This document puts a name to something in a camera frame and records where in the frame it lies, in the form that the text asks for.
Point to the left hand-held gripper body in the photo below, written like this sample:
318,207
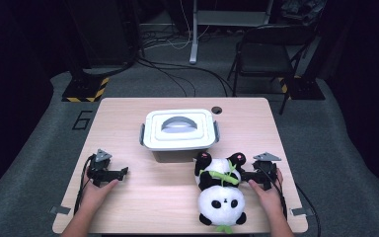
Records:
98,169

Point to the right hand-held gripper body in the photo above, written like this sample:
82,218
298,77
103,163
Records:
267,173

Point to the panda plush toy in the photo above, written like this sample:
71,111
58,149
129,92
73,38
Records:
222,204

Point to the clear plastic storage box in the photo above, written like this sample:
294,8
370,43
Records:
172,155

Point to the white storage box lid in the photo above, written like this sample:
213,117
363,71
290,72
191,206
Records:
181,140

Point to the person's right hand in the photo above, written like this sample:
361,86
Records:
271,199

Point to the person's left hand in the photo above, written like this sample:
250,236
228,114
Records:
93,197

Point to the striped black stand base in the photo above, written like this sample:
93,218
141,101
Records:
84,90
304,89

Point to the black folding chair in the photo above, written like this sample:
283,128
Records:
263,59

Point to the white metal stand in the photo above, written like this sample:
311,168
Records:
194,36

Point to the dark cloth pile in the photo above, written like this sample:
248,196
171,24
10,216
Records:
302,11

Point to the grey metal table bracket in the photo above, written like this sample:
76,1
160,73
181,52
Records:
300,211
59,210

